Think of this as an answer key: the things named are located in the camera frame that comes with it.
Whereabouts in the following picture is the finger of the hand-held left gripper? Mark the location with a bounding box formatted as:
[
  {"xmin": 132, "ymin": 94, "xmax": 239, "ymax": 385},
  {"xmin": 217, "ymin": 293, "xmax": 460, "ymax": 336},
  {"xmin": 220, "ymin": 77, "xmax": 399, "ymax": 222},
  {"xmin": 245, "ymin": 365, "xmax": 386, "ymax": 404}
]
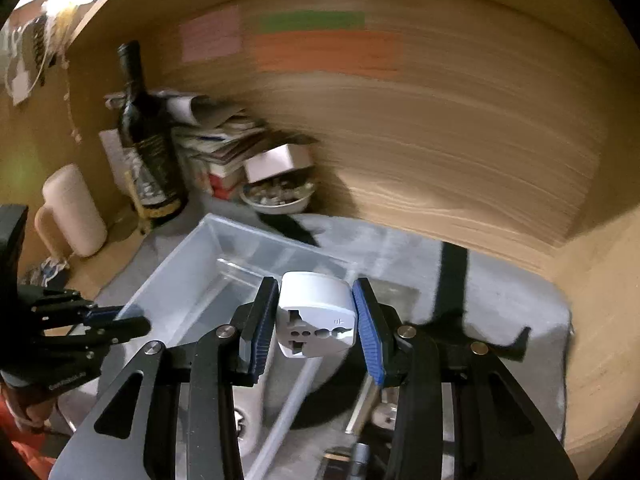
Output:
[
  {"xmin": 22, "ymin": 286, "xmax": 122, "ymax": 329},
  {"xmin": 34, "ymin": 315, "xmax": 152, "ymax": 362}
]

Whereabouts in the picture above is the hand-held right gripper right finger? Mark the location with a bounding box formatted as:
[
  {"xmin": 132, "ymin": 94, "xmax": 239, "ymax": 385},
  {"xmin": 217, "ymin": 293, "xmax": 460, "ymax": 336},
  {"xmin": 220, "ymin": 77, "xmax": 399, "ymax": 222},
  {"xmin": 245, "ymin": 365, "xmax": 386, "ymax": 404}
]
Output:
[{"xmin": 351, "ymin": 276, "xmax": 581, "ymax": 480}]

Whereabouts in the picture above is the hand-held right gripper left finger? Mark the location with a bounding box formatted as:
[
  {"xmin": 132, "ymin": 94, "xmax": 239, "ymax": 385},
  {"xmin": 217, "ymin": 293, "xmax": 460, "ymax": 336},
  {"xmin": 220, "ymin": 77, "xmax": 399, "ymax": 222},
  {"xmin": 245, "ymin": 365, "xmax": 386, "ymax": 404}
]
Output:
[{"xmin": 55, "ymin": 276, "xmax": 281, "ymax": 480}]

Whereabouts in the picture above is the white travel adapter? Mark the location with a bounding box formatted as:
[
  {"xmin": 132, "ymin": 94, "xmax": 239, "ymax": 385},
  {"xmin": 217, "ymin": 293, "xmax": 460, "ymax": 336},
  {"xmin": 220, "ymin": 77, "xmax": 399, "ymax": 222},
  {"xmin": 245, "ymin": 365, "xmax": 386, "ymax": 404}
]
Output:
[{"xmin": 277, "ymin": 271, "xmax": 357, "ymax": 359}]

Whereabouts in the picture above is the clear plastic bin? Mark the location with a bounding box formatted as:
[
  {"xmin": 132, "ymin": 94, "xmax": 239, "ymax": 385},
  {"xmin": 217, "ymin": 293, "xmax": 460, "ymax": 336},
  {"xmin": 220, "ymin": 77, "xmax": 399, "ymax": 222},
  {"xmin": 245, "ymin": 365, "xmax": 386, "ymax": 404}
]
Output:
[{"xmin": 97, "ymin": 213, "xmax": 426, "ymax": 480}]

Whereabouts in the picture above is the person's left hand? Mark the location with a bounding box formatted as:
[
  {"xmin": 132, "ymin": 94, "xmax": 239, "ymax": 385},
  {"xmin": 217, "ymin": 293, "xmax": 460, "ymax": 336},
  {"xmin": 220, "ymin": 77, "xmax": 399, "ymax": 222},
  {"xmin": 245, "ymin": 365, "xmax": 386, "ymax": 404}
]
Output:
[{"xmin": 10, "ymin": 387, "xmax": 58, "ymax": 433}]

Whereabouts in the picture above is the blue white packet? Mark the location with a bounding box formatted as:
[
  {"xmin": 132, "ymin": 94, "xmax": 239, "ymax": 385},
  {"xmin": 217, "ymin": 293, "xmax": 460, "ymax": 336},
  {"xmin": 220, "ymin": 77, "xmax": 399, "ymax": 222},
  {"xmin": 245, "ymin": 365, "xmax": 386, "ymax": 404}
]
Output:
[{"xmin": 20, "ymin": 256, "xmax": 72, "ymax": 292}]

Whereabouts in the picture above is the pink thermos mug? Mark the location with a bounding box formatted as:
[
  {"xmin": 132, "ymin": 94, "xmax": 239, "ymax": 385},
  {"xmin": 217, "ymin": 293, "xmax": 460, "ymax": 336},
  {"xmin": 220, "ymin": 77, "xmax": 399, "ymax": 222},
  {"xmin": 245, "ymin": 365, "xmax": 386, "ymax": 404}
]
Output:
[{"xmin": 35, "ymin": 163, "xmax": 108, "ymax": 259}]

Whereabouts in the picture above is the small bowl of trinkets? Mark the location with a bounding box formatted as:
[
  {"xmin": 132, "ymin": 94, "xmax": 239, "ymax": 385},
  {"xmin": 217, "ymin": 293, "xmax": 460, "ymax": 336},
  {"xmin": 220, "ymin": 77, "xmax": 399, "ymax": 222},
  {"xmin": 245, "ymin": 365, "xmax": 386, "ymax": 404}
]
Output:
[{"xmin": 240, "ymin": 179, "xmax": 316, "ymax": 214}]

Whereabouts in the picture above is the grey patterned mat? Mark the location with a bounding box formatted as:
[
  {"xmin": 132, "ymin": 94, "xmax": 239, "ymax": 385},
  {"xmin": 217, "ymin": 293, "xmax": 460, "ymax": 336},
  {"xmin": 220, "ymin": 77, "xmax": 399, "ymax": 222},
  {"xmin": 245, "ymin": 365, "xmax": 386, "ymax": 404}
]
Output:
[{"xmin": 65, "ymin": 195, "xmax": 574, "ymax": 480}]

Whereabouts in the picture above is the white handwritten note sheet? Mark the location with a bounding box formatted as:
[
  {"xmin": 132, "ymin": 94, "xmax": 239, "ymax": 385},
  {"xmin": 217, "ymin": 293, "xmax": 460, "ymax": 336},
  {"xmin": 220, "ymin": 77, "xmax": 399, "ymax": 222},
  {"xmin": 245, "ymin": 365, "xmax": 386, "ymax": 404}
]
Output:
[{"xmin": 98, "ymin": 129, "xmax": 134, "ymax": 196}]

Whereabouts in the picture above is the person's orange clothing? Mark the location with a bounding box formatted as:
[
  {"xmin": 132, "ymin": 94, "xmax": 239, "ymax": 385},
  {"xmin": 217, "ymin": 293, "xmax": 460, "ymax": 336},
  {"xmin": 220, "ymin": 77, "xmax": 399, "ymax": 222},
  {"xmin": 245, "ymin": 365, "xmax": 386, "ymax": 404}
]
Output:
[{"xmin": 0, "ymin": 395, "xmax": 71, "ymax": 463}]

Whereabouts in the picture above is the white card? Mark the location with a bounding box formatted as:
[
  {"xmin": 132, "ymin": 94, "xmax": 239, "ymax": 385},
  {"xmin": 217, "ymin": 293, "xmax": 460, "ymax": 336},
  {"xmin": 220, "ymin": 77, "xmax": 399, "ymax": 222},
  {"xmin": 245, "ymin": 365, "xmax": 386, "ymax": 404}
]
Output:
[{"xmin": 244, "ymin": 143, "xmax": 312, "ymax": 184}]

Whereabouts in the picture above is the dark wine bottle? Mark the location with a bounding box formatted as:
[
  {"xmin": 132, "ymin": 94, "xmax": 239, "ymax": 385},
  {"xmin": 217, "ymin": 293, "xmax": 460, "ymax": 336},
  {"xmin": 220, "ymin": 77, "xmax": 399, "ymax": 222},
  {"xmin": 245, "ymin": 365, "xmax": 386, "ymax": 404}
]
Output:
[{"xmin": 116, "ymin": 41, "xmax": 189, "ymax": 222}]

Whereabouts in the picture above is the stack of books and papers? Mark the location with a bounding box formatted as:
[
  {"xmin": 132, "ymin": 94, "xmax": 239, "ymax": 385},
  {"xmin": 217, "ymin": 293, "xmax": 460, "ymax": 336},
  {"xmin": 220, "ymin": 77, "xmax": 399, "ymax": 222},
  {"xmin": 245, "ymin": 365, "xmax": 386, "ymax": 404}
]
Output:
[{"xmin": 105, "ymin": 89, "xmax": 272, "ymax": 202}]

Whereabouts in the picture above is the beaded headband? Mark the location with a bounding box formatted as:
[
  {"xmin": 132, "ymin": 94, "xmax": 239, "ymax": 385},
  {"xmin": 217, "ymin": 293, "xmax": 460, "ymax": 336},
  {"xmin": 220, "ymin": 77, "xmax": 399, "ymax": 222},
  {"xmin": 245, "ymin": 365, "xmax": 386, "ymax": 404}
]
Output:
[{"xmin": 31, "ymin": 14, "xmax": 52, "ymax": 73}]

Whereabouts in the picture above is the orange paper note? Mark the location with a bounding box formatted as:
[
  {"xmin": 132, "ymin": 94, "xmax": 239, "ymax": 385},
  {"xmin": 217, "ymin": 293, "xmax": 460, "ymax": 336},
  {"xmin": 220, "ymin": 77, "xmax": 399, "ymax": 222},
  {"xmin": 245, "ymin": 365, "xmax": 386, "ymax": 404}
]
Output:
[{"xmin": 253, "ymin": 32, "xmax": 404, "ymax": 79}]

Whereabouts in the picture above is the pink sticky note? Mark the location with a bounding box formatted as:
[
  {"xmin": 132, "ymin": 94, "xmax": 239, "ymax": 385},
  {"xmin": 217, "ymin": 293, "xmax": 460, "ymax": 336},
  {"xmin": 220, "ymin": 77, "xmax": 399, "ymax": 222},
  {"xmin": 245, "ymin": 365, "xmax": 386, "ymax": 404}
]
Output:
[{"xmin": 180, "ymin": 7, "xmax": 242, "ymax": 64}]

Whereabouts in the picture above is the green paper note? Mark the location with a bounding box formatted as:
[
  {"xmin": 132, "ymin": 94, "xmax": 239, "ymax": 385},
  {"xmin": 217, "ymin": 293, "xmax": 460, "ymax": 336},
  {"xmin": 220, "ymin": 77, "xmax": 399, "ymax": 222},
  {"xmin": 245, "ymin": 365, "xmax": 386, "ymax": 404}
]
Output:
[{"xmin": 259, "ymin": 10, "xmax": 366, "ymax": 32}]

